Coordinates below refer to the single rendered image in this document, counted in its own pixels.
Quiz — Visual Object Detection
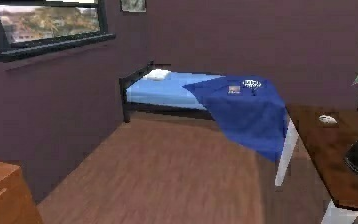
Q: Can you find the black framed window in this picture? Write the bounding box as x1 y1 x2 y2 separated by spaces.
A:
0 0 117 63

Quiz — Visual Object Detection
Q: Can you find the small book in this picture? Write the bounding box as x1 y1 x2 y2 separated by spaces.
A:
227 84 243 96

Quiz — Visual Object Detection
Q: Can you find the framed wall picture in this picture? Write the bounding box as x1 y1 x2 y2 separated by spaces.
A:
119 0 147 14

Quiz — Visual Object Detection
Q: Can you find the brown table with white legs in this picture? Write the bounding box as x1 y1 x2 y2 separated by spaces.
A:
274 104 358 224

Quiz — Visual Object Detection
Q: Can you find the orange wooden chest of drawers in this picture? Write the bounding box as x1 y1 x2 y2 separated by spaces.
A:
0 159 45 224

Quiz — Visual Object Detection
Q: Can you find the white pillow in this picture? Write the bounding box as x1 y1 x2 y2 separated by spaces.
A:
142 68 172 82

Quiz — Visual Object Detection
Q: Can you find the dark blue blanket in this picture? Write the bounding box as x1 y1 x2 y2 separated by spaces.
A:
182 74 290 163

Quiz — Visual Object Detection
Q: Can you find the small white object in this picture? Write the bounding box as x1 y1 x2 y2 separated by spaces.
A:
318 114 339 126

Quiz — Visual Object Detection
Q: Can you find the black framed blue bed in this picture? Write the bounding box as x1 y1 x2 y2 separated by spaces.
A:
118 61 225 124

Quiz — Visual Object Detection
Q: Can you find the white round patterned object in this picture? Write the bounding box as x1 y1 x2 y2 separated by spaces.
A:
241 78 263 90

